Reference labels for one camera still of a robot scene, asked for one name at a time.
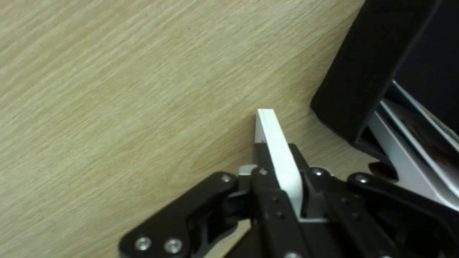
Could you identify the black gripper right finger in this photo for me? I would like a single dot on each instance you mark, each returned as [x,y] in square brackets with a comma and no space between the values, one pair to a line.
[381,216]

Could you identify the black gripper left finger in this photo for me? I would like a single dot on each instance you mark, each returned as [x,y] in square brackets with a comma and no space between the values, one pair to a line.
[201,210]

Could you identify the black book holder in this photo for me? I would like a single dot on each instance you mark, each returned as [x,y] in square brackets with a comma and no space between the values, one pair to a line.
[373,62]

